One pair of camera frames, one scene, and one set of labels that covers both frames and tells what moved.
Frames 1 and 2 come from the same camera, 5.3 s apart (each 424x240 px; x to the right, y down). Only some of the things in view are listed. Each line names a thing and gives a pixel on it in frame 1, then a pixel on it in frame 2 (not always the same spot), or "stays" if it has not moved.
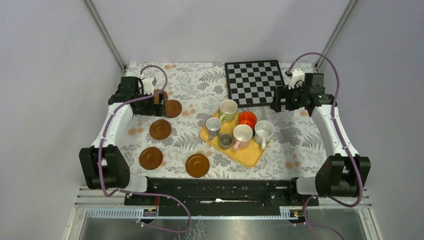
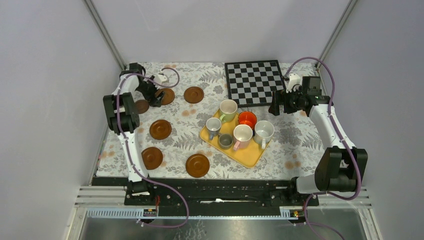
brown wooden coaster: x=150 y=158 stays
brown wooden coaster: x=160 y=129 stays
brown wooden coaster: x=173 y=108 → x=193 y=95
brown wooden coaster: x=197 y=165 stays
